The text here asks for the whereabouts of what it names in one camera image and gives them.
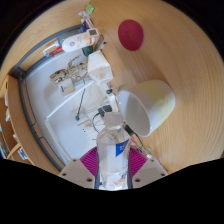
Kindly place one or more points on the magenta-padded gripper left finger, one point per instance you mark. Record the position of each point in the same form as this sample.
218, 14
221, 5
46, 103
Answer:
75, 173

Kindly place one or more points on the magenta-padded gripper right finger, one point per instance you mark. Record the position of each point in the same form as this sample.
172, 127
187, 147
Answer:
150, 171

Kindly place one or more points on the clear blue-label water bottle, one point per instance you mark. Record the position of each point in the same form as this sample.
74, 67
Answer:
112, 150

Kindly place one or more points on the cream white cup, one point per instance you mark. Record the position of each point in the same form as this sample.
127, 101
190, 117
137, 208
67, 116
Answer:
150, 103

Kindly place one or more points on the white desk lamp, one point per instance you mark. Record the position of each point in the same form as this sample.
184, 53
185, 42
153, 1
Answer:
66, 102

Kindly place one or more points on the brown tree figure toy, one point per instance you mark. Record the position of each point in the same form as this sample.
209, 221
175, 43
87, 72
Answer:
70, 71

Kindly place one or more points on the white red-pump lotion bottle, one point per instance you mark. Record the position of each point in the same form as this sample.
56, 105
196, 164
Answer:
78, 42

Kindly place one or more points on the flat round red coaster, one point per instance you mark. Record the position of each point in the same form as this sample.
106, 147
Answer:
131, 35

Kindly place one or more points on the small white box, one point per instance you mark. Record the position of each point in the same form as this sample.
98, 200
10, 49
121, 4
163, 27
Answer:
92, 32

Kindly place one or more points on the small blue box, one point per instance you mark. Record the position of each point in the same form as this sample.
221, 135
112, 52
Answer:
85, 26

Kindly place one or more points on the small white pink pack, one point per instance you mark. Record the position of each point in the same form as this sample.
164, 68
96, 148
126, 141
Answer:
83, 16

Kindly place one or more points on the grey metal bed frame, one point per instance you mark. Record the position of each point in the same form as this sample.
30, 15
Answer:
28, 116

